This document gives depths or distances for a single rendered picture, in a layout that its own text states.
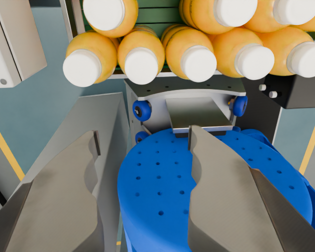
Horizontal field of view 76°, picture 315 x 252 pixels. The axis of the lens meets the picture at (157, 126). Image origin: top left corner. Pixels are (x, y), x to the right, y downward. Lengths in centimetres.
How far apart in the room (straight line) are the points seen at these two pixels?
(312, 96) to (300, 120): 150
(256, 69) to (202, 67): 7
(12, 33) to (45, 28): 114
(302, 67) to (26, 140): 175
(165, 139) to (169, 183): 11
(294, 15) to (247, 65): 7
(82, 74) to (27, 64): 9
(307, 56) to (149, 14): 27
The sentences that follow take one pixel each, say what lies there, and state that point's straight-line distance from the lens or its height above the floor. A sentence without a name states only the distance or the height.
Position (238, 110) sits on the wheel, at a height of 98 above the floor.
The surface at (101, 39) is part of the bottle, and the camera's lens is 30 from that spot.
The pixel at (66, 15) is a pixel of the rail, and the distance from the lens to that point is 37.
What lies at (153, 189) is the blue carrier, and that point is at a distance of 30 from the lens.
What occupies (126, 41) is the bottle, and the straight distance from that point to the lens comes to 29.
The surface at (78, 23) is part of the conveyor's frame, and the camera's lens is 45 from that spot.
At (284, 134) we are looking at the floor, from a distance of 197.
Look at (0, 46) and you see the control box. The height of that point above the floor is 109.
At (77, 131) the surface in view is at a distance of 105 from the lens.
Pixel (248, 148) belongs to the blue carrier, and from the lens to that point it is 40.
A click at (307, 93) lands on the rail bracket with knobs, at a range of 46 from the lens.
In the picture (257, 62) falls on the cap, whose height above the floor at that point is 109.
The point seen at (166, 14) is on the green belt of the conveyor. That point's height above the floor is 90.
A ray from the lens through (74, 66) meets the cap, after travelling 26.
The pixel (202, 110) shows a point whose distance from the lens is 39.
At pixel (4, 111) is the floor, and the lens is 176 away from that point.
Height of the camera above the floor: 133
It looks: 59 degrees down
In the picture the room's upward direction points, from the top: 172 degrees clockwise
